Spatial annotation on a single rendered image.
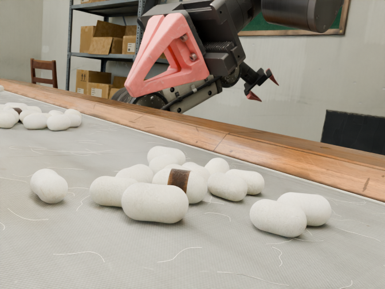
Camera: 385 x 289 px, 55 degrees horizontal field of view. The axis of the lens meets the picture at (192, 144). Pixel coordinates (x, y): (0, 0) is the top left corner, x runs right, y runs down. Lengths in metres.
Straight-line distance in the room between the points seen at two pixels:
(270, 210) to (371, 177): 0.16
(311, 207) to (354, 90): 2.16
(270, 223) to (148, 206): 0.07
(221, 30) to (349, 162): 0.17
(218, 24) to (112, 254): 0.24
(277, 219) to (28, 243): 0.13
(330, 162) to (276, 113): 2.23
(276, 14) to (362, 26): 2.05
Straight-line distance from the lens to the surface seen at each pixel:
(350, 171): 0.37
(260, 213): 0.21
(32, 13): 5.47
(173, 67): 0.38
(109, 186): 0.23
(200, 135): 0.48
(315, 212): 0.24
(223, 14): 0.34
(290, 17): 0.38
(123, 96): 0.97
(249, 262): 0.19
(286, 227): 0.21
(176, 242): 0.19
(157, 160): 0.30
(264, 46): 2.71
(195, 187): 0.24
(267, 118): 2.64
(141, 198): 0.20
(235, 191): 0.26
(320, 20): 0.38
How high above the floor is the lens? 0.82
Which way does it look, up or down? 9 degrees down
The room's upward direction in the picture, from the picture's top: 6 degrees clockwise
